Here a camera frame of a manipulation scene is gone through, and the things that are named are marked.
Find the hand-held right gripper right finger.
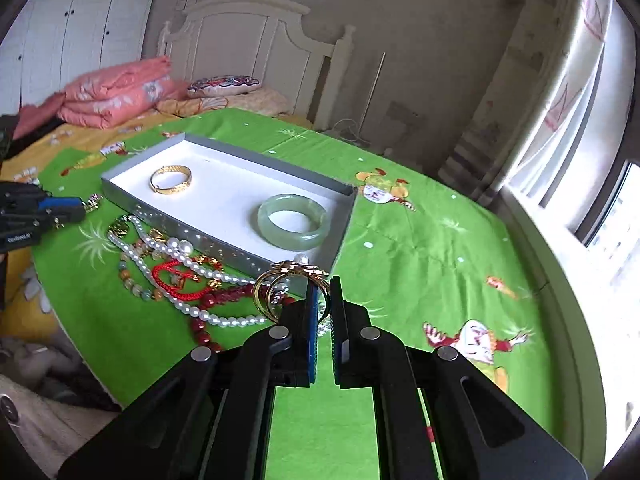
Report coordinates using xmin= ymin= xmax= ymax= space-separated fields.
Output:
xmin=330 ymin=276 xmax=588 ymax=480

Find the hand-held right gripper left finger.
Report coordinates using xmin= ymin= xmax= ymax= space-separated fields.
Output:
xmin=57 ymin=280 xmax=321 ymax=480

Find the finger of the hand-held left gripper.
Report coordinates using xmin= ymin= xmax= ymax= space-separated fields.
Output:
xmin=0 ymin=208 xmax=87 ymax=234
xmin=0 ymin=183 xmax=85 ymax=213

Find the gold double hoop bangle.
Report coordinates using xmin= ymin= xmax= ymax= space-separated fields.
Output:
xmin=251 ymin=259 xmax=332 ymax=322

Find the white pearl necklace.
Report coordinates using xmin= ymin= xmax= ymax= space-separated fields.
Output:
xmin=106 ymin=214 xmax=275 ymax=330

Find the grey jewelry box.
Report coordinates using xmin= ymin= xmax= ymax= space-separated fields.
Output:
xmin=100 ymin=132 xmax=359 ymax=298

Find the green printed blanket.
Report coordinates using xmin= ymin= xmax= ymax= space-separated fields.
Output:
xmin=31 ymin=107 xmax=551 ymax=480

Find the green jade bangle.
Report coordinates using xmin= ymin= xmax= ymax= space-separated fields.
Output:
xmin=257 ymin=193 xmax=329 ymax=250

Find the pink folded quilt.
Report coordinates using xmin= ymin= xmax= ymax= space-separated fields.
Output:
xmin=12 ymin=56 xmax=193 ymax=141

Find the gold patterned bangle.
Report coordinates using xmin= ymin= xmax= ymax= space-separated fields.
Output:
xmin=149 ymin=165 xmax=193 ymax=196

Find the beige fleece robe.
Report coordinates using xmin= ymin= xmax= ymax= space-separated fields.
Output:
xmin=0 ymin=335 xmax=123 ymax=476

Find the white wardrobe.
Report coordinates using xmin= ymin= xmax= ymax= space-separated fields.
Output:
xmin=0 ymin=0 xmax=168 ymax=116

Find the embroidered cushion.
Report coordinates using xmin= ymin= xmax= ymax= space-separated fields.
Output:
xmin=186 ymin=75 xmax=262 ymax=99

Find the yellow floral pillow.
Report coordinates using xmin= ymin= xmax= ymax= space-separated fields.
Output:
xmin=156 ymin=87 xmax=293 ymax=117

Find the white window sill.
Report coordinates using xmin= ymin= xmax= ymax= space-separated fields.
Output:
xmin=495 ymin=185 xmax=640 ymax=461

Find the white bed headboard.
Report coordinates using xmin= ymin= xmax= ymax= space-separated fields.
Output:
xmin=157 ymin=0 xmax=356 ymax=131

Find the thin metal pole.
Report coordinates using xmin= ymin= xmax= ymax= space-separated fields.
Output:
xmin=361 ymin=51 xmax=387 ymax=136

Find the beige striped curtain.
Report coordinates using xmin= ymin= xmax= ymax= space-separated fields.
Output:
xmin=440 ymin=0 xmax=576 ymax=203

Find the window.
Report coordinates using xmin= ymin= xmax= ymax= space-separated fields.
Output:
xmin=575 ymin=160 xmax=640 ymax=286

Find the white sheer curtain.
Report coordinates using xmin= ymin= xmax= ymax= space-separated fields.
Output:
xmin=510 ymin=0 xmax=632 ymax=206

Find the dark red bead bracelet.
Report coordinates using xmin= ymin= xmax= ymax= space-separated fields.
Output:
xmin=187 ymin=282 xmax=296 ymax=348

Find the multicolour bead bracelet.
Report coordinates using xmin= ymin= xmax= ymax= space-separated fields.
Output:
xmin=118 ymin=252 xmax=166 ymax=303

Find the red cord bracelet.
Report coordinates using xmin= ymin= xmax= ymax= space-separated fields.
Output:
xmin=151 ymin=257 xmax=224 ymax=306

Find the white cable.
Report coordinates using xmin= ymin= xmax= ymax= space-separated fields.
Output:
xmin=322 ymin=119 xmax=386 ymax=151

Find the wall socket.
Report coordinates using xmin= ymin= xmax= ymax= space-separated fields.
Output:
xmin=387 ymin=102 xmax=426 ymax=133

